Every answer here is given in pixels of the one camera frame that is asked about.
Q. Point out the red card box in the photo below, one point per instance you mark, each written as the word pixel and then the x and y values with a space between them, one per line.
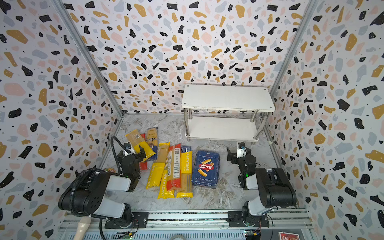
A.
pixel 288 236

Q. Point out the yellow bag under red bag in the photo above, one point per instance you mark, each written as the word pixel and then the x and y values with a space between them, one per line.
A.
pixel 163 192

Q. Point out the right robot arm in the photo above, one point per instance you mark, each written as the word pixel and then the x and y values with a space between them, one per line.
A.
pixel 274 189

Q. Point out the beige wooden handle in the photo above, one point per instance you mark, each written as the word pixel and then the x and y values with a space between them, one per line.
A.
pixel 82 228

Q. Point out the blue spaghetti box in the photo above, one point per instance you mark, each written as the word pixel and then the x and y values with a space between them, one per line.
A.
pixel 186 149

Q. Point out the yellow Pastatime spaghetti bag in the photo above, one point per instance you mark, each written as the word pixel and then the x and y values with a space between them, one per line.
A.
pixel 186 189

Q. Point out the yellow spaghetti bag left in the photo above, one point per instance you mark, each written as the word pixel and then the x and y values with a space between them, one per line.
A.
pixel 158 166

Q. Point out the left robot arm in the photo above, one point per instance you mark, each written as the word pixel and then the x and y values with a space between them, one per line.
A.
pixel 86 195

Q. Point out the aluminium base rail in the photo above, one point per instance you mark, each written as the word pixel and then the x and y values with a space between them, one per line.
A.
pixel 206 225

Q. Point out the yellow pasta bag with barcode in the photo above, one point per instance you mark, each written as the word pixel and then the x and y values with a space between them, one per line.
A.
pixel 140 146

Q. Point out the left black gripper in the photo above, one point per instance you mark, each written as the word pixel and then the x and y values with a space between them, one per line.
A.
pixel 135 154

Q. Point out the white two-tier metal shelf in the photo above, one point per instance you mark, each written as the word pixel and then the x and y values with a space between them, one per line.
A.
pixel 255 100

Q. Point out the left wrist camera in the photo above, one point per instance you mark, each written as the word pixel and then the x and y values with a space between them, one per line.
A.
pixel 127 146

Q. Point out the small red pasta bag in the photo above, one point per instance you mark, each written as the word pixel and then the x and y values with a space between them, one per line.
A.
pixel 143 165

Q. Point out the red clear spaghetti bag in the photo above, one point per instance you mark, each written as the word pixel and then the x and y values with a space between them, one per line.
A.
pixel 174 168

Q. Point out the blue Barilla pasta box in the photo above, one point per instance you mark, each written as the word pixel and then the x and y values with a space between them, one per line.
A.
pixel 206 169

